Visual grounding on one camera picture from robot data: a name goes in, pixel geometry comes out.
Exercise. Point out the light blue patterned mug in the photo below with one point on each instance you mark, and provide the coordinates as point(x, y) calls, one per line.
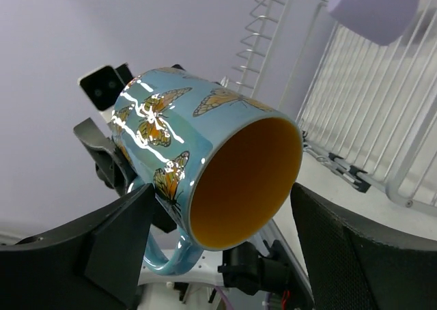
point(222, 164)

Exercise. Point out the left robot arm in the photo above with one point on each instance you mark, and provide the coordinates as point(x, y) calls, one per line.
point(265, 263)

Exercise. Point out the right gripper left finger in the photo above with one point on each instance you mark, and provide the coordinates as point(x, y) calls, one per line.
point(93, 262)

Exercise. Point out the lilac plastic cup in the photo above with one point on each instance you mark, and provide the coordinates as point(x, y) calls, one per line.
point(379, 21)

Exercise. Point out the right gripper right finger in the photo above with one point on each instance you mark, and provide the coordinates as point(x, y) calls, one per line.
point(356, 263)

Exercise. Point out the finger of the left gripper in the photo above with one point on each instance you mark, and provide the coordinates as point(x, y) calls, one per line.
point(111, 166)

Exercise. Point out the metal wire dish rack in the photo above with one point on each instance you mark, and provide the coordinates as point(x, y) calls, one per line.
point(367, 112)

